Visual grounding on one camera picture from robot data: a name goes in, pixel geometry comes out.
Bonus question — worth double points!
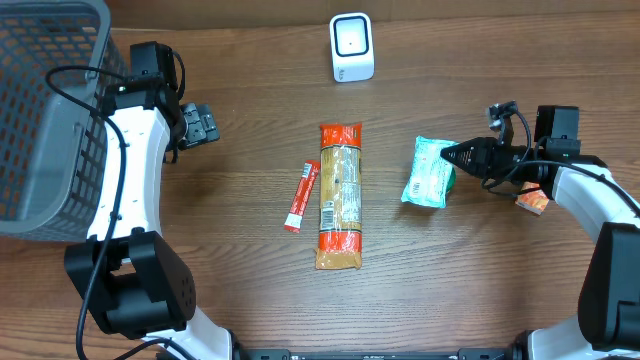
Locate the teal tissue packet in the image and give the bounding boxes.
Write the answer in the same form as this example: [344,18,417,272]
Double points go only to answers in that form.
[401,136,456,208]

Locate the thin red stick sachet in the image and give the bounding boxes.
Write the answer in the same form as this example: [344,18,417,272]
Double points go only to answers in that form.
[284,160,321,233]

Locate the long orange noodle packet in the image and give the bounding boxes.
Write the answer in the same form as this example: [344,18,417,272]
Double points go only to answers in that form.
[315,124,363,270]

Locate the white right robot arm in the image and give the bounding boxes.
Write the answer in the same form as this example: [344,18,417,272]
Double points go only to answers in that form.
[441,106,639,359]

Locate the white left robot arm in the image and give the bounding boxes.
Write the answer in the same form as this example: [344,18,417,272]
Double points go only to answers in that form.
[64,71,245,359]

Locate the white barcode scanner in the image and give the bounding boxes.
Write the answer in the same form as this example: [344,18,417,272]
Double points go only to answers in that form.
[329,12,375,83]

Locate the dark grey plastic basket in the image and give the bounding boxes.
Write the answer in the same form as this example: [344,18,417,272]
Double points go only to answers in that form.
[1,0,129,242]

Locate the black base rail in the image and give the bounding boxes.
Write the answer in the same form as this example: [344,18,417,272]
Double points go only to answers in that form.
[242,347,528,360]

